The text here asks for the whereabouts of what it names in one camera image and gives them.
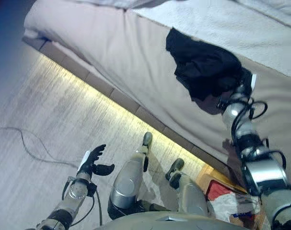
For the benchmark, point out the white garment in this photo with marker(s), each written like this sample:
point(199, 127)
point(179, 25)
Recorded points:
point(231, 206)

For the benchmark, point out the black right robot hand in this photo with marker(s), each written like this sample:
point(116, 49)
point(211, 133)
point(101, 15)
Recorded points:
point(248, 80)

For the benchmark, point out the brown wicker basket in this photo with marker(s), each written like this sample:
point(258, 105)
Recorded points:
point(207, 177)

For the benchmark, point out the grey left robot foot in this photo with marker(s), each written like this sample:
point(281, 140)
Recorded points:
point(147, 140)

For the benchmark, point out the silver right robot leg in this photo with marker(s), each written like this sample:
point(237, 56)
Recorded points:
point(194, 198)

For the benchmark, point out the brown bed frame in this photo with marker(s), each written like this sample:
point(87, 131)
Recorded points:
point(99, 82)

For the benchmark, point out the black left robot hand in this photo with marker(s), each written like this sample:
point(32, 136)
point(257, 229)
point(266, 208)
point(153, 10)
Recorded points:
point(87, 165)

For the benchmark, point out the silver left robot leg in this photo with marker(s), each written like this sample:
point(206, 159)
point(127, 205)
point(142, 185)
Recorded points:
point(127, 184)

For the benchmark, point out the large grey striped rug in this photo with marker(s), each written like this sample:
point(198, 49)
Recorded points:
point(51, 107)

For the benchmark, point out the grey robot foot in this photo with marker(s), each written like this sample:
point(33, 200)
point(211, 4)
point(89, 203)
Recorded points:
point(147, 140)
point(175, 169)

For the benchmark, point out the grey robot torso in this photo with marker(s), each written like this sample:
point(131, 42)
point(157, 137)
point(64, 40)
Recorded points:
point(169, 221)

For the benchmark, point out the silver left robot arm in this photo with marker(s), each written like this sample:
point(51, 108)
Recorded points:
point(73, 194)

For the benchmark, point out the grey right robot foot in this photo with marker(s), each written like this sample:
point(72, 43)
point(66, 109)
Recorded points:
point(175, 169)

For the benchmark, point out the silver robot leg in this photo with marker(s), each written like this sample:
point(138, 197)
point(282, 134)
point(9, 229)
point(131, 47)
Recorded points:
point(194, 198)
point(127, 184)

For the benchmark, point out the white duvet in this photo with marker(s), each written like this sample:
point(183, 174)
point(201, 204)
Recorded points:
point(274, 9)

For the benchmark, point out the black garment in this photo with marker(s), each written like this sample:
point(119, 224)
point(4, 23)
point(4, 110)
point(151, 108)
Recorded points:
point(202, 64)

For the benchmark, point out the textured white blanket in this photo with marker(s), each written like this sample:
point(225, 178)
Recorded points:
point(219, 21)

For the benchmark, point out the bed with grey bedding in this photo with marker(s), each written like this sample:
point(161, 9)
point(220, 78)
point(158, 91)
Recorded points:
point(123, 55)

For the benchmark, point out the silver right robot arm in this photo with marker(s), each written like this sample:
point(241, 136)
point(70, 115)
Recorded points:
point(265, 172)

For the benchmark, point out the red garment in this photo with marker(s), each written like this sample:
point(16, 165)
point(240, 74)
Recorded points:
point(218, 189)

